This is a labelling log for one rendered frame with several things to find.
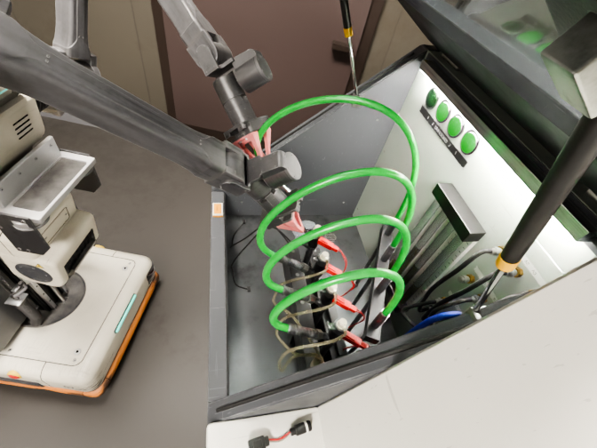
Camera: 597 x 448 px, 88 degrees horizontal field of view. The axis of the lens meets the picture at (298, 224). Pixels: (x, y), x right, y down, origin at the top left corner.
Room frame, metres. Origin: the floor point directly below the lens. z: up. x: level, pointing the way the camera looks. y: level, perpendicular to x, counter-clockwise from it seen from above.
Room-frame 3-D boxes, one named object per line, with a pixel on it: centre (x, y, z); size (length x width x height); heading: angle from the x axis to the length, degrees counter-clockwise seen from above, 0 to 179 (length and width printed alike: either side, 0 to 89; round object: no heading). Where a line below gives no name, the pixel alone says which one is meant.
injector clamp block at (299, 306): (0.40, -0.09, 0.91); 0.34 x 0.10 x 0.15; 21
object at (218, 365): (0.42, 0.17, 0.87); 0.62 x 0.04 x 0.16; 21
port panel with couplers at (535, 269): (0.38, -0.38, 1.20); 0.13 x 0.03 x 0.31; 21
